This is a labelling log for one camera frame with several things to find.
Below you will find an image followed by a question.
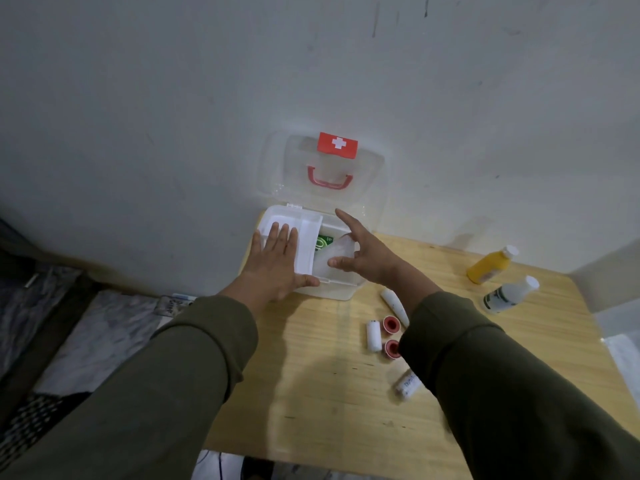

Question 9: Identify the person's left hand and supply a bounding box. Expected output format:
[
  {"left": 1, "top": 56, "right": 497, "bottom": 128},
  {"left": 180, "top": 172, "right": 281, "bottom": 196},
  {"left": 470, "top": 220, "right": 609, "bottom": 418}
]
[{"left": 220, "top": 222, "right": 321, "bottom": 309}]

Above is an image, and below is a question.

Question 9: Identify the person's right hand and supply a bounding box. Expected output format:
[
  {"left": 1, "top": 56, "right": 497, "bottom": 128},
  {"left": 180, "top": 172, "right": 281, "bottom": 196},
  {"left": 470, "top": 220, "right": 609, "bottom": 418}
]
[{"left": 327, "top": 209, "right": 407, "bottom": 289}]

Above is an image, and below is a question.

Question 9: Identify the translucent plastic packet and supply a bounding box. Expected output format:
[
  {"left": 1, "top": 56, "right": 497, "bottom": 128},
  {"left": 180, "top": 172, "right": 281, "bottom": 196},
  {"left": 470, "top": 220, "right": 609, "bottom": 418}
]
[{"left": 312, "top": 234, "right": 359, "bottom": 284}]

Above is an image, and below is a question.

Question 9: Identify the white plastic insert tray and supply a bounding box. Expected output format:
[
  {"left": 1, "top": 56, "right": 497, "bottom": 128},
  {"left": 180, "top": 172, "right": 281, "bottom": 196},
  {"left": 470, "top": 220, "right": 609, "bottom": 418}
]
[{"left": 258, "top": 205, "right": 324, "bottom": 276}]

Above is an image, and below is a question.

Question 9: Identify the person's left forearm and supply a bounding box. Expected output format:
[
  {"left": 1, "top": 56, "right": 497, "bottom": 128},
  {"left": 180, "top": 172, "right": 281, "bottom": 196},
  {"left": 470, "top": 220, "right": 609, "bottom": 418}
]
[{"left": 0, "top": 277, "right": 271, "bottom": 480}]

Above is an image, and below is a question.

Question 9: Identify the person's right forearm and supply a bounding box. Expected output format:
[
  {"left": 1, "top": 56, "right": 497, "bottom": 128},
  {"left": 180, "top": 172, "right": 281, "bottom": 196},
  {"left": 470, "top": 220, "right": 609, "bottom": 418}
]
[{"left": 385, "top": 265, "right": 640, "bottom": 480}]

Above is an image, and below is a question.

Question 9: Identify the clear plastic first aid box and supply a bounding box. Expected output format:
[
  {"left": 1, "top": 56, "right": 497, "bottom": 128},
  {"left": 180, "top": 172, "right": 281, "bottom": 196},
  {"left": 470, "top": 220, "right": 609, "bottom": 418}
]
[{"left": 254, "top": 131, "right": 389, "bottom": 302}]

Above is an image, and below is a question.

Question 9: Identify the white ointment tube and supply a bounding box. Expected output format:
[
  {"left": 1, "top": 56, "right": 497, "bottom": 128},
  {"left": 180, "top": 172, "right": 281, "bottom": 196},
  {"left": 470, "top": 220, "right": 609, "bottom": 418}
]
[{"left": 380, "top": 288, "right": 410, "bottom": 328}]

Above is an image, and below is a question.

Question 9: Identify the small printed flat packet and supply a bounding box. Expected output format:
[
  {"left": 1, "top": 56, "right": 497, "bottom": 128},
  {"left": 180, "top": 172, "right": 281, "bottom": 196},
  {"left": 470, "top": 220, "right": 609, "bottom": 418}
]
[{"left": 153, "top": 293, "right": 198, "bottom": 318}]

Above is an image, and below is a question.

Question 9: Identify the printed white bandage roll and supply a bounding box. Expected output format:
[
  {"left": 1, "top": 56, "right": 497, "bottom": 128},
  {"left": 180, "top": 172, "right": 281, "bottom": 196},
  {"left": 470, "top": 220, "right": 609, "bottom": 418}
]
[{"left": 394, "top": 370, "right": 422, "bottom": 401}]

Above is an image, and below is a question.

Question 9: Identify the yellow bottle with white cap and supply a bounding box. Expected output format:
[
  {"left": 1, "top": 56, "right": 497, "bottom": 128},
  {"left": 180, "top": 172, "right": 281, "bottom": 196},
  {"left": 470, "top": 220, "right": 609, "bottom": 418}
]
[{"left": 466, "top": 245, "right": 520, "bottom": 286}]

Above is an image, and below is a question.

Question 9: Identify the white bottle with dark label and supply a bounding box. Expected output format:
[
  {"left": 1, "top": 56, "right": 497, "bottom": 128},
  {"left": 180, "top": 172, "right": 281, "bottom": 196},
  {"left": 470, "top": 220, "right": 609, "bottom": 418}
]
[{"left": 482, "top": 275, "right": 541, "bottom": 316}]

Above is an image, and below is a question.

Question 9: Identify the grey marbled blanket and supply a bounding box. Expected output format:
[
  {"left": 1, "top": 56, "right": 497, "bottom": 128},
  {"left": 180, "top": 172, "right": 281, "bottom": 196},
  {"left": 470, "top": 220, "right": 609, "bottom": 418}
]
[{"left": 0, "top": 262, "right": 173, "bottom": 398}]

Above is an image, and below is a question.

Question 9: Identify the black patterned cloth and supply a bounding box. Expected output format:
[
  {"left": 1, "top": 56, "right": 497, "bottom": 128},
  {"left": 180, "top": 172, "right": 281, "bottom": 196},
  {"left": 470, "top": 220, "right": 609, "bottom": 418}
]
[{"left": 0, "top": 391, "right": 93, "bottom": 473}]

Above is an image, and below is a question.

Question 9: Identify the white plastic sheet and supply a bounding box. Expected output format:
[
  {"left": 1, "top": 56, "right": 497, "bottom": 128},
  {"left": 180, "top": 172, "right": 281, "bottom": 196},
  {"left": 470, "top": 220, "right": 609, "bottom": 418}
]
[{"left": 599, "top": 332, "right": 640, "bottom": 398}]

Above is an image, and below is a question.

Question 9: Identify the white bag with cord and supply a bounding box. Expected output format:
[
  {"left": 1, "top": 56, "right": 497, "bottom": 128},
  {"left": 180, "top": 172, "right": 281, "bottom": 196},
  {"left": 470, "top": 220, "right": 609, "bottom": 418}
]
[{"left": 192, "top": 449, "right": 247, "bottom": 480}]

